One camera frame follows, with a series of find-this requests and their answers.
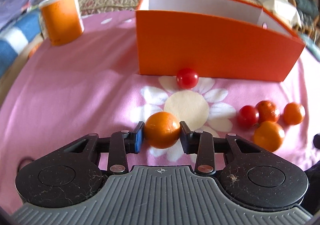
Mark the reddish orange fruit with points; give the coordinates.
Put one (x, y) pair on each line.
(268, 111)

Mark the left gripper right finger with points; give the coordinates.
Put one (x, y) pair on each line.
(201, 143)

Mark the pink floral tablecloth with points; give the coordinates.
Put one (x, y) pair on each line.
(93, 85)

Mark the red cherry tomato by box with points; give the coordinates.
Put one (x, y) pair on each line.
(187, 78)

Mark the orange cardboard box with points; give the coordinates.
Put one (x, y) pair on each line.
(231, 39)

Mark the small orange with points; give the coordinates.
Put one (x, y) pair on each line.
(293, 113)
(269, 136)
(162, 130)

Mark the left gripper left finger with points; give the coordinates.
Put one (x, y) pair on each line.
(122, 143)

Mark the orange cylindrical canister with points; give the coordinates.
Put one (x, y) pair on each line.
(62, 20)

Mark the blue white striped bed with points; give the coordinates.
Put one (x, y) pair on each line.
(17, 35)

